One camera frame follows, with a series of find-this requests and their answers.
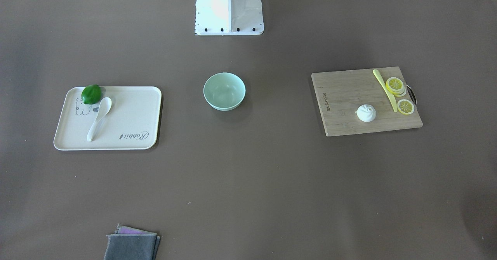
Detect white ceramic spoon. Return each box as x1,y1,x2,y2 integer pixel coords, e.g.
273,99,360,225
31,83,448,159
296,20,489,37
86,97,113,142

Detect mint green bowl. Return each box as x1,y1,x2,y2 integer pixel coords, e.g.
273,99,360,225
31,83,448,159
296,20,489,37
203,72,246,111

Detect bamboo cutting board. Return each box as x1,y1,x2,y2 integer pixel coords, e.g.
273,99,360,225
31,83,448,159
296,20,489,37
311,68,423,137

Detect cream rabbit print tray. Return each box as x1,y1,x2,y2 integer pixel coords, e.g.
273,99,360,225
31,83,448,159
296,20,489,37
54,86,162,151

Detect yellow plastic knife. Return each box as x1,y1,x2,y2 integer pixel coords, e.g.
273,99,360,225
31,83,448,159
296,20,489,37
372,69,398,113

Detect stacked lemon slices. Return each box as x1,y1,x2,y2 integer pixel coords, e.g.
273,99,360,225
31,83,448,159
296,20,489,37
386,77,407,98

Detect single lemon slice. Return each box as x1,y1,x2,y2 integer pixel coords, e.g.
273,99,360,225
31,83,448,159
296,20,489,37
396,99,415,115

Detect grey folded cloth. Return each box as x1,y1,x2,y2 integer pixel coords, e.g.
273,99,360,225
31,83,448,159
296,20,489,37
104,225,161,260

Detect purple folded cloth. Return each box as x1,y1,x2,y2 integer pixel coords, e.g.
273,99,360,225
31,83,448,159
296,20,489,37
116,227,146,234

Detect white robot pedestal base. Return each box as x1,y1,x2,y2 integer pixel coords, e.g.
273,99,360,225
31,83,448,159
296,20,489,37
194,0,264,36

